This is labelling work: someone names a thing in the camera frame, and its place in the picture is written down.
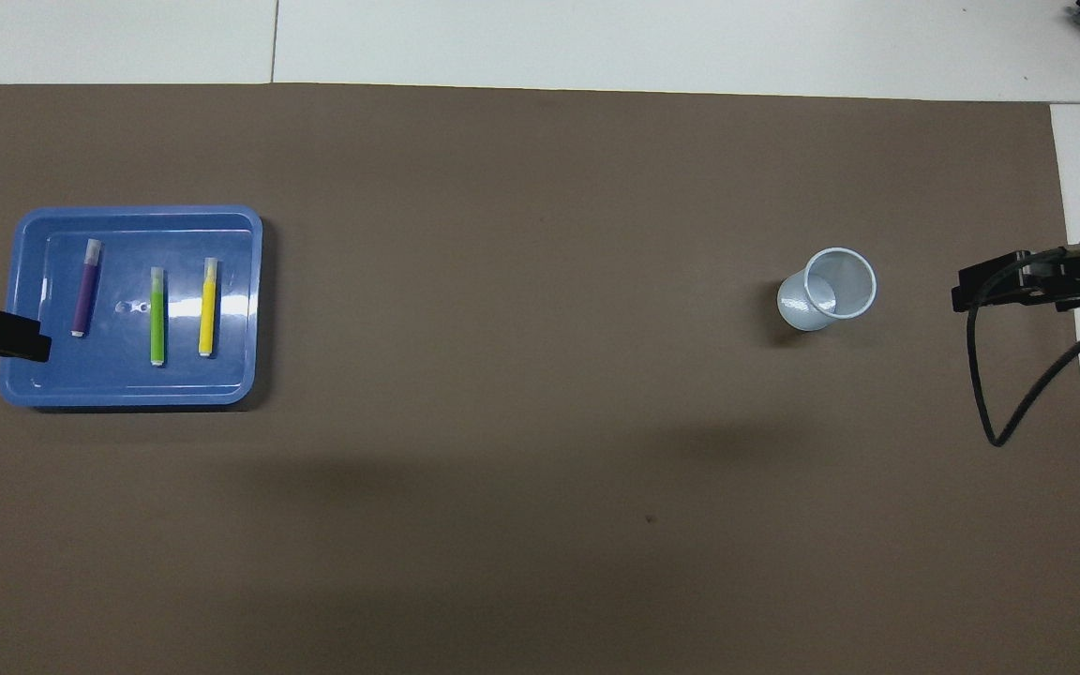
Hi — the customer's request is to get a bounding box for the purple pen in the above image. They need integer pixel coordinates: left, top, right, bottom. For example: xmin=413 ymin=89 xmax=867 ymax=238
xmin=70 ymin=238 xmax=104 ymax=338

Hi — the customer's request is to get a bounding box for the green pen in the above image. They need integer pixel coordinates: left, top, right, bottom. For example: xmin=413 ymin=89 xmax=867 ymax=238
xmin=148 ymin=266 xmax=168 ymax=368

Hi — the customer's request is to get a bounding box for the yellow pen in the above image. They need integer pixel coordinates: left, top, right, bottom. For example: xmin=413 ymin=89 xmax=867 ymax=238
xmin=199 ymin=257 xmax=220 ymax=359

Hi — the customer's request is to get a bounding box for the blue plastic tray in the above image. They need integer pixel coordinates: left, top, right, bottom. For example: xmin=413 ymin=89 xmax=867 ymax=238
xmin=0 ymin=205 xmax=263 ymax=411

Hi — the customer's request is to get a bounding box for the clear plastic cup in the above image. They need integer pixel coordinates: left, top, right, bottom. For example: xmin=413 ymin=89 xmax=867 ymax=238
xmin=776 ymin=247 xmax=878 ymax=333

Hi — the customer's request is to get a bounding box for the brown table mat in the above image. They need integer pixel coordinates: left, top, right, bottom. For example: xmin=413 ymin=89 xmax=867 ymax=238
xmin=0 ymin=82 xmax=1080 ymax=675

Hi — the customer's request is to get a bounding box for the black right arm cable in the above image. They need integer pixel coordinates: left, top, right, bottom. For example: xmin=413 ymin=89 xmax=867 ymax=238
xmin=966 ymin=240 xmax=1080 ymax=449

